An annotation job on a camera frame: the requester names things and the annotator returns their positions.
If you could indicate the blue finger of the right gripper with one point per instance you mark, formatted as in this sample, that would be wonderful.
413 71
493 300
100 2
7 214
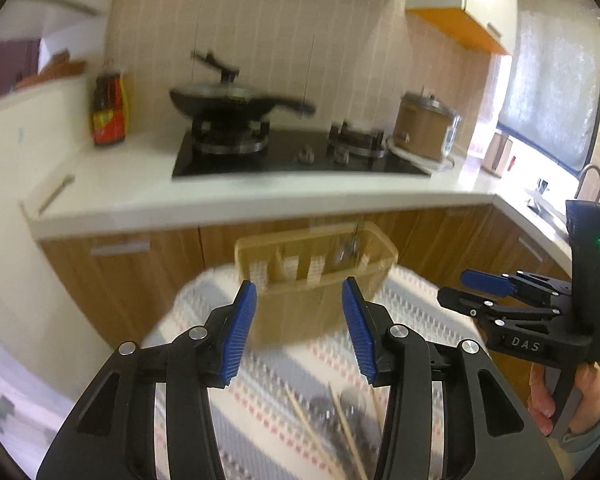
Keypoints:
494 285
459 301

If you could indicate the kitchen faucet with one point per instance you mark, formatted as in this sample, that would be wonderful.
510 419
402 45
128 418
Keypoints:
589 184

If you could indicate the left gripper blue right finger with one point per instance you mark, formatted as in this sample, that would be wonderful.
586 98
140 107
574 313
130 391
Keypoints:
488 433

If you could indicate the black wok with lid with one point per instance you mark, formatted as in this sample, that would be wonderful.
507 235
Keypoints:
228 99

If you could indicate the window roller blind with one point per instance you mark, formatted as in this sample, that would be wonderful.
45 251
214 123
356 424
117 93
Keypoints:
552 100

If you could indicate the orange white wall cabinet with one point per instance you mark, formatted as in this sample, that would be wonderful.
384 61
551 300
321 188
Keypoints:
483 25

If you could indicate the tan plastic utensil basket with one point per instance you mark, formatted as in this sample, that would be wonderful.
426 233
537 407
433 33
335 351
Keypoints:
298 288

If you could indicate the striped woven tablecloth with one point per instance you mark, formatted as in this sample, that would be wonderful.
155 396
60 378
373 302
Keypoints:
258 434

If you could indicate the brown rice cooker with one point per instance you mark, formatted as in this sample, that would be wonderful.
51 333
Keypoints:
425 126

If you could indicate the yellow spray bottle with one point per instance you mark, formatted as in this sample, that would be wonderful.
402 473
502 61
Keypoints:
125 105

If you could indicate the wooden chopstick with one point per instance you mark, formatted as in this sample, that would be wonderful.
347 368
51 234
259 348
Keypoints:
380 410
301 407
359 466

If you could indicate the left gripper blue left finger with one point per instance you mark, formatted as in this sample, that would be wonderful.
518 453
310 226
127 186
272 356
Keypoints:
109 434

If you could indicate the pink white kettle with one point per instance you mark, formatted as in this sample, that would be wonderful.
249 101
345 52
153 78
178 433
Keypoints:
497 155

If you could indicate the dark sauce bottle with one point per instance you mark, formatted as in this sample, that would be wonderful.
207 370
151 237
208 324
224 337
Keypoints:
108 110

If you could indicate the clear plastic spoon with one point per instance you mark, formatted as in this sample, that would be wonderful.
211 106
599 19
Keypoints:
361 422
328 422
346 254

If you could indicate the metal spoon on counter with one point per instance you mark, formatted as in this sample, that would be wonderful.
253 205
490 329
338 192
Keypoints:
50 198

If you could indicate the wooden base cabinets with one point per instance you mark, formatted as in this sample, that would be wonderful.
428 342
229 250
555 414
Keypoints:
126 283

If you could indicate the black glass gas stove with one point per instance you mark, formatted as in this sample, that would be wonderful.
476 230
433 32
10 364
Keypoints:
343 147

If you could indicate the person's right hand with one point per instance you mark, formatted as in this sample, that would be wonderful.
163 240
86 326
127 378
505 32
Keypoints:
541 405

